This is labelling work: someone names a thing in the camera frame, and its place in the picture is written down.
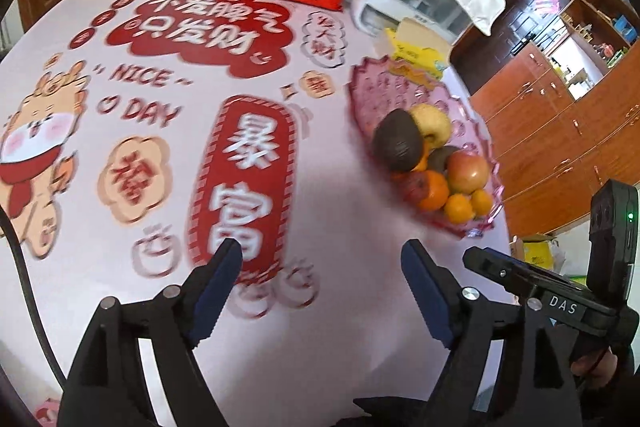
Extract small kumquat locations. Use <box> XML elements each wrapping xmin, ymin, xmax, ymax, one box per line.
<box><xmin>471</xmin><ymin>188</ymin><xmax>493</xmax><ymax>215</ymax></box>

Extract yellow pear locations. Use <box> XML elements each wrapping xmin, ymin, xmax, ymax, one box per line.
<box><xmin>407</xmin><ymin>103</ymin><xmax>452</xmax><ymax>150</ymax></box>

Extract yellow tissue pack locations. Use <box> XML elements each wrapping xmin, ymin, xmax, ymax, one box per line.
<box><xmin>384</xmin><ymin>18</ymin><xmax>451</xmax><ymax>80</ymax></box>

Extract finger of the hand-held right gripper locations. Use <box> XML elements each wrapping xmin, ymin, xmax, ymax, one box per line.
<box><xmin>462</xmin><ymin>247</ymin><xmax>551</xmax><ymax>303</ymax></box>

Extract cardboard box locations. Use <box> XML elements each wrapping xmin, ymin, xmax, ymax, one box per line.
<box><xmin>510</xmin><ymin>234</ymin><xmax>566</xmax><ymax>273</ymax></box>

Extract pink plastic fruit bowl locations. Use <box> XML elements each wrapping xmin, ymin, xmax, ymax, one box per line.
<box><xmin>347</xmin><ymin>54</ymin><xmax>501</xmax><ymax>240</ymax></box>

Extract pink printed tablecloth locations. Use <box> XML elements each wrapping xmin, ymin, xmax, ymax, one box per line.
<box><xmin>0</xmin><ymin>0</ymin><xmax>516</xmax><ymax>427</ymax></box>

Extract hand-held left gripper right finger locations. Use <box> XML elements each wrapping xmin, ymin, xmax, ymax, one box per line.
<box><xmin>401</xmin><ymin>239</ymin><xmax>583</xmax><ymax>427</ymax></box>

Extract wooden wall cabinets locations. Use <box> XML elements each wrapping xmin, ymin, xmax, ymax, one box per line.
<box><xmin>450</xmin><ymin>0</ymin><xmax>640</xmax><ymax>238</ymax></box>

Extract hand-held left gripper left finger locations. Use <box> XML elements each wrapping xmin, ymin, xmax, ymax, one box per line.
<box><xmin>57</xmin><ymin>238</ymin><xmax>244</xmax><ymax>427</ymax></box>

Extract dark avocado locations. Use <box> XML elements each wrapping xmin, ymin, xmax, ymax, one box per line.
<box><xmin>372</xmin><ymin>108</ymin><xmax>427</xmax><ymax>172</ymax></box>

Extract dark wooden door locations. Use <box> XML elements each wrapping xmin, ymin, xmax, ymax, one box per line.
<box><xmin>450</xmin><ymin>0</ymin><xmax>571</xmax><ymax>72</ymax></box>

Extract person's right hand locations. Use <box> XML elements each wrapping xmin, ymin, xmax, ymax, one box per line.
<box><xmin>570</xmin><ymin>349</ymin><xmax>621</xmax><ymax>400</ymax></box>

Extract black cable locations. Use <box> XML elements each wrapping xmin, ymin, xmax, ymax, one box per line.
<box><xmin>0</xmin><ymin>207</ymin><xmax>68</xmax><ymax>390</ymax></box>

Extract red apple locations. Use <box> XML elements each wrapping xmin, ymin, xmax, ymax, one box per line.
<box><xmin>446</xmin><ymin>149</ymin><xmax>490</xmax><ymax>195</ymax></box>

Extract red date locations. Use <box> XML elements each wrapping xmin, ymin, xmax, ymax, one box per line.
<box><xmin>402</xmin><ymin>172</ymin><xmax>425</xmax><ymax>202</ymax></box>

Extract overripe dark banana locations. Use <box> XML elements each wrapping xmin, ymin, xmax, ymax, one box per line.
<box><xmin>427</xmin><ymin>146</ymin><xmax>461</xmax><ymax>175</ymax></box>

